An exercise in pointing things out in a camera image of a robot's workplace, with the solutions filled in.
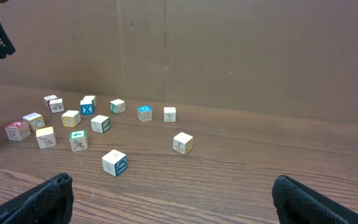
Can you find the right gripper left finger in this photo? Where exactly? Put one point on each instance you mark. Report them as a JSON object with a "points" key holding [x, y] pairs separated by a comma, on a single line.
{"points": [[49, 202]]}

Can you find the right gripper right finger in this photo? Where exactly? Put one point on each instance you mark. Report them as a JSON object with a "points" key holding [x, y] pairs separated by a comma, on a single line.
{"points": [[299, 204]]}

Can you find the yellow top wooden block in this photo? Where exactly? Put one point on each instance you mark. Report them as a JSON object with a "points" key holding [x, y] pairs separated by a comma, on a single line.
{"points": [[46, 137]]}

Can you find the green top wooden block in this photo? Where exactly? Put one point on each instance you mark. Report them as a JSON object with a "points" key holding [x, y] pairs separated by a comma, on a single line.
{"points": [[78, 140]]}

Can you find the green L wooden block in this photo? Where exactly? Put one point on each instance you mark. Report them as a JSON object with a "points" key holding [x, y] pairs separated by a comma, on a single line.
{"points": [[100, 123]]}

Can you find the blue sided front block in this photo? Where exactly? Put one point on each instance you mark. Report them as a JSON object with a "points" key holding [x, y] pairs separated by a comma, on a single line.
{"points": [[115, 163]]}

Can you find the plain wooden block far left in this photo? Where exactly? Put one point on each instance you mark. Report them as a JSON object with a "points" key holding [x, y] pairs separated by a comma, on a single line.
{"points": [[47, 100]]}

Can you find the plain wooden block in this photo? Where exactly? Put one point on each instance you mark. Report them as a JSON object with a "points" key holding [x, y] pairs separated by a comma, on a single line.
{"points": [[92, 98], [170, 114], [47, 100], [56, 105]]}

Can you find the red top wooden block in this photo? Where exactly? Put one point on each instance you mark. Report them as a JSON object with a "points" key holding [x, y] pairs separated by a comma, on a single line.
{"points": [[17, 130]]}

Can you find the plain block above red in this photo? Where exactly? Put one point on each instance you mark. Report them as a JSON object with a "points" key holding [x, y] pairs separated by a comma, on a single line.
{"points": [[35, 121]]}

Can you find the yellow sided wooden block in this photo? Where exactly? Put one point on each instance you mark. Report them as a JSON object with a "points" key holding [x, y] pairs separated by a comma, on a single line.
{"points": [[71, 118]]}

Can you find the blue X wooden block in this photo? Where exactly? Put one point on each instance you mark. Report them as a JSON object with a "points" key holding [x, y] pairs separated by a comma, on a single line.
{"points": [[86, 107]]}

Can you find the teal sided wooden block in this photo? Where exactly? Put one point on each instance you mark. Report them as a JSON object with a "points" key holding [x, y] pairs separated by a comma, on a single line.
{"points": [[117, 106]]}

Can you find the plain block far right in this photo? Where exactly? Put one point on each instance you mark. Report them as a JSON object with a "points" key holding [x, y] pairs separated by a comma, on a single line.
{"points": [[183, 143]]}

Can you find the blue top wooden block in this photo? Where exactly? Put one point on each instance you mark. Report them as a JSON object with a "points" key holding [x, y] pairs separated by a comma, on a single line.
{"points": [[144, 113]]}

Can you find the plain wooden block top right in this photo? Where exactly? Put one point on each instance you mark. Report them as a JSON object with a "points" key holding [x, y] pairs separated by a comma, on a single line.
{"points": [[170, 114]]}

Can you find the cardboard back wall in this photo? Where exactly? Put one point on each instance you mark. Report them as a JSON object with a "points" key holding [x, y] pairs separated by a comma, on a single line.
{"points": [[296, 58]]}

